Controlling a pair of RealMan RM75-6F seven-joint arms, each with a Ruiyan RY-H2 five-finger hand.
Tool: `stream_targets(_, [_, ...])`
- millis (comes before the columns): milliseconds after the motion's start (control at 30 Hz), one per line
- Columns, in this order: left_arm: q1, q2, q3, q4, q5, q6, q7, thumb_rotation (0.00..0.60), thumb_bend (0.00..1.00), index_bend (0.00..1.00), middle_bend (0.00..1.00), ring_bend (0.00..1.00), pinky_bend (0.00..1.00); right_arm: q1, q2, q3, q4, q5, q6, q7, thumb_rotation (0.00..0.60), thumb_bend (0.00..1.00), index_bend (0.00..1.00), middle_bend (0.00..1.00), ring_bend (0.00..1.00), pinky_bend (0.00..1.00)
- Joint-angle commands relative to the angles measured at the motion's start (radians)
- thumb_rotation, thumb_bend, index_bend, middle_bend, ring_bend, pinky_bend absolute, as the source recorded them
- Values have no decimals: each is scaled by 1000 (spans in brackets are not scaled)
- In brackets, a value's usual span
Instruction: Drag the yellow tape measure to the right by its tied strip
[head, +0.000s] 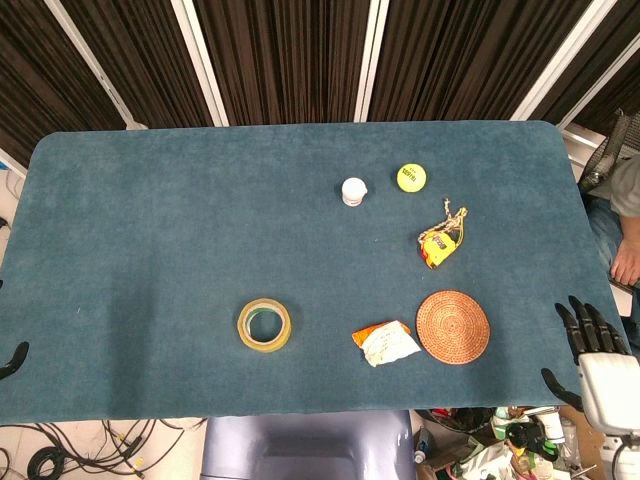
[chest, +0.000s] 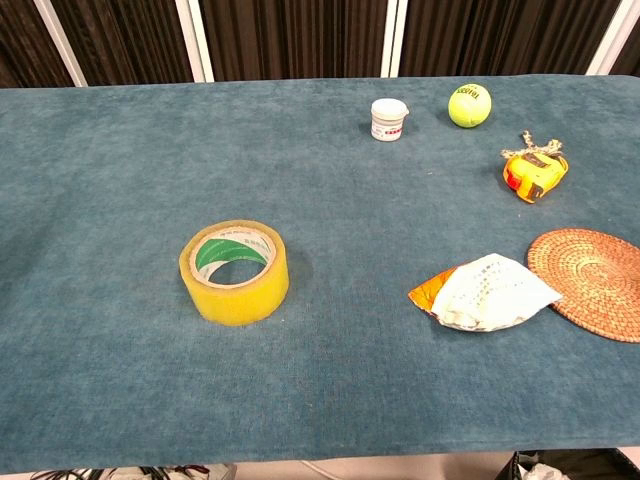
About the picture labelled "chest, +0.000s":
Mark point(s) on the yellow tape measure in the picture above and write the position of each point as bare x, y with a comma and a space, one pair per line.
532, 175

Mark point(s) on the clear packing tape roll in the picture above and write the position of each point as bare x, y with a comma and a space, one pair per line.
235, 300

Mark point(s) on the small white plastic jar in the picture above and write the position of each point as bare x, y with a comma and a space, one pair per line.
387, 120

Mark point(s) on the teal table cloth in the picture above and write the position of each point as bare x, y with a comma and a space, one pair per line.
150, 200

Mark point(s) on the orange and white snack packet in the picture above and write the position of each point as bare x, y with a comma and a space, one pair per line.
490, 295

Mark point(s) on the yellow tennis ball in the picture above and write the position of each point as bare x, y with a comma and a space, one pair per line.
470, 106

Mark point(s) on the round woven rattan coaster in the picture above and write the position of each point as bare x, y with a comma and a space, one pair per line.
595, 285

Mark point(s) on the black storage box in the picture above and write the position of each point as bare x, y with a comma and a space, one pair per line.
575, 465

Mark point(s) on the white partition post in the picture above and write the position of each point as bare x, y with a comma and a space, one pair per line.
60, 40
395, 37
612, 37
195, 40

